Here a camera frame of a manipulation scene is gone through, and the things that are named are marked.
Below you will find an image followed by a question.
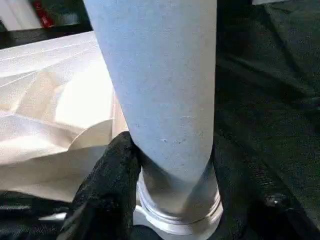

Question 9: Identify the white glass-door cabinet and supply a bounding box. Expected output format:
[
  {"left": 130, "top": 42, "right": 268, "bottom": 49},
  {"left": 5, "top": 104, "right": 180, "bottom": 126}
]
[{"left": 0, "top": 0, "right": 86, "bottom": 33}]

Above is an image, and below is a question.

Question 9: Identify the red bottle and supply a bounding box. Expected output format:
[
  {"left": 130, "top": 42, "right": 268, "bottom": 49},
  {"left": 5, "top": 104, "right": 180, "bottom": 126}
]
[{"left": 33, "top": 0, "right": 55, "bottom": 29}]

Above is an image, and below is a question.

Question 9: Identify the white plastic table top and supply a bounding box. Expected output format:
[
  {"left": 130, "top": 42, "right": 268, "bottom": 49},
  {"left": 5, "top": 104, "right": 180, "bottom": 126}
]
[{"left": 0, "top": 30, "right": 225, "bottom": 240}]

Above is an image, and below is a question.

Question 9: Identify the white plastic table leg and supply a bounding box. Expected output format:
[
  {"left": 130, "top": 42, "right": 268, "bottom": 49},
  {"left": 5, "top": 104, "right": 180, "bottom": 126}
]
[{"left": 81, "top": 0, "right": 224, "bottom": 226}]

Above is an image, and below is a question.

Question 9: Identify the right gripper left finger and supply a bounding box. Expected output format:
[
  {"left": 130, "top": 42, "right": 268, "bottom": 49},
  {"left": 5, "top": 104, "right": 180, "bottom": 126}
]
[{"left": 59, "top": 131, "right": 143, "bottom": 240}]

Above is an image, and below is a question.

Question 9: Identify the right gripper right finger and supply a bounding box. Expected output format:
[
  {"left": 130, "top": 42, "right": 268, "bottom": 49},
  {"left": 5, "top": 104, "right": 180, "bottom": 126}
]
[{"left": 211, "top": 147, "right": 320, "bottom": 240}]

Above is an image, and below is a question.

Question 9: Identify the black padded work mat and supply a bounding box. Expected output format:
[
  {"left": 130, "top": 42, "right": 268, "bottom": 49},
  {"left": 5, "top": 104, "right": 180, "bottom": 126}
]
[{"left": 0, "top": 0, "right": 320, "bottom": 240}]

